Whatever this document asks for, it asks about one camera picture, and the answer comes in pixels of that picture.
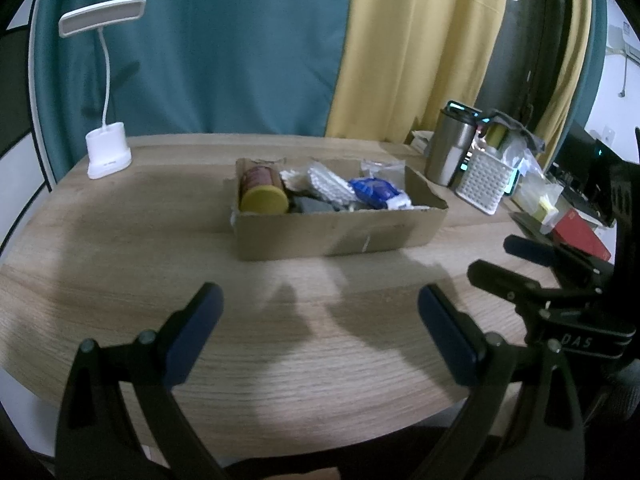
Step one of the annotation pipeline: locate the blue packet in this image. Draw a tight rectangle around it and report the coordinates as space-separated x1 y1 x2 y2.
348 176 415 210

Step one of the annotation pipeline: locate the clear bag with yellow item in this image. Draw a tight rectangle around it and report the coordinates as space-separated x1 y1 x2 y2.
510 177 565 223

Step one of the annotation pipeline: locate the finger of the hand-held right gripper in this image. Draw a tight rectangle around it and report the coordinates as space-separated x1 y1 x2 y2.
467 259 557 322
503 234 615 292

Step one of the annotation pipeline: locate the black flat case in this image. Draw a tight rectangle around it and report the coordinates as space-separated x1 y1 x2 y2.
510 210 561 246

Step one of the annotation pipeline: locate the steel tumbler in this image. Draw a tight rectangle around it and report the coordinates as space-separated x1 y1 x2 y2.
425 101 483 187

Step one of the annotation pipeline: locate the white desk lamp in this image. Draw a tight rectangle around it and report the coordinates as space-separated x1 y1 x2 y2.
58 0 147 180

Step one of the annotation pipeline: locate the yellow curtain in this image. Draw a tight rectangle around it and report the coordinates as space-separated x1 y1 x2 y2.
325 0 513 143
537 0 593 146

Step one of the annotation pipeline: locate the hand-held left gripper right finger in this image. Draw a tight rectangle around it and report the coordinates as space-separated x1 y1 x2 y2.
415 283 586 480

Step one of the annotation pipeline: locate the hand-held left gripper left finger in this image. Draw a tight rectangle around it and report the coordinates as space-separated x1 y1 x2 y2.
54 282 224 480

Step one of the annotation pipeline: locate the white wall unit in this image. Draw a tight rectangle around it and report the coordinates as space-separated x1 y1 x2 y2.
606 20 640 58

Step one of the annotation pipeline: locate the teal curtain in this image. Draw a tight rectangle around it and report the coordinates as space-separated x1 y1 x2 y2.
30 0 358 181
570 0 608 133

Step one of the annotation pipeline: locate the white perforated basket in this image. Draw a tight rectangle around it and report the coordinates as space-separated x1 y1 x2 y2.
455 147 521 216

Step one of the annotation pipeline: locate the dark glass door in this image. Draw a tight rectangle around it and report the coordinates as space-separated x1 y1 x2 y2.
472 0 571 131

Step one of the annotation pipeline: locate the green can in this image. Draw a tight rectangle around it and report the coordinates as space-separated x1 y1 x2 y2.
484 122 511 151

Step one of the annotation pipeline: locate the bag of cotton swabs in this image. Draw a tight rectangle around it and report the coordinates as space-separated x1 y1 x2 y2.
280 162 361 208

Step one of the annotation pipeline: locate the small cardboard box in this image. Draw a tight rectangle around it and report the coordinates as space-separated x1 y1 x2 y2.
410 130 437 155

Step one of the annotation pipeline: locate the red box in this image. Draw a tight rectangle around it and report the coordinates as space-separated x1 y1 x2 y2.
550 208 613 262

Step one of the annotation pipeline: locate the black monitor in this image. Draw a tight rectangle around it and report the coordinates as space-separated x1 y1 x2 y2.
545 120 618 228

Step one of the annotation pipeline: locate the clear plastic bag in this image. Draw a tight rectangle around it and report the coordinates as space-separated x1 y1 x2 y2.
502 135 546 186

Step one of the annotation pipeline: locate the dark grey knit glove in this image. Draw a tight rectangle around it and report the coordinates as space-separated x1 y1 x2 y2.
290 195 337 214

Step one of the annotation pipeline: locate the yellow lid canister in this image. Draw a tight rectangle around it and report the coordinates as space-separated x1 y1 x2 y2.
239 164 291 215

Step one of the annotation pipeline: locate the clear snack bag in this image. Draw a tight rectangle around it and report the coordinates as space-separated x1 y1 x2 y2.
361 158 406 183

